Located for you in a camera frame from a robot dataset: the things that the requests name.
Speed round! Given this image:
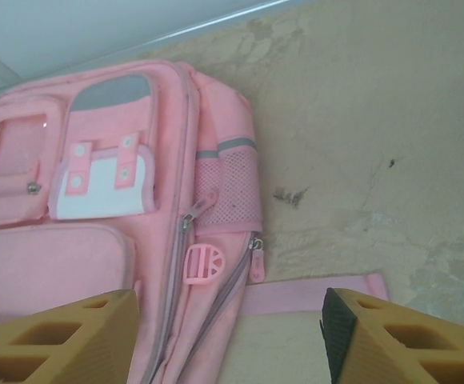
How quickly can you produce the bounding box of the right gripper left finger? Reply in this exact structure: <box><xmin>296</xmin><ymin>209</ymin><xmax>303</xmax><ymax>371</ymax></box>
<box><xmin>0</xmin><ymin>288</ymin><xmax>140</xmax><ymax>384</ymax></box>

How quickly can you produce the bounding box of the pink student backpack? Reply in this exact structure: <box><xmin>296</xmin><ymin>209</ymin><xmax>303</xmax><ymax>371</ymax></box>
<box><xmin>0</xmin><ymin>58</ymin><xmax>389</xmax><ymax>384</ymax></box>

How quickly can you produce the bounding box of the aluminium table edge rail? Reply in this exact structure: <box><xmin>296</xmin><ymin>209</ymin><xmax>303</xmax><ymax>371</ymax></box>
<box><xmin>0</xmin><ymin>0</ymin><xmax>293</xmax><ymax>97</ymax></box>

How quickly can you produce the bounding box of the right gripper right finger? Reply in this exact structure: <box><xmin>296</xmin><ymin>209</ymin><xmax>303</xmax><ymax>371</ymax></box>
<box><xmin>319</xmin><ymin>286</ymin><xmax>464</xmax><ymax>384</ymax></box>

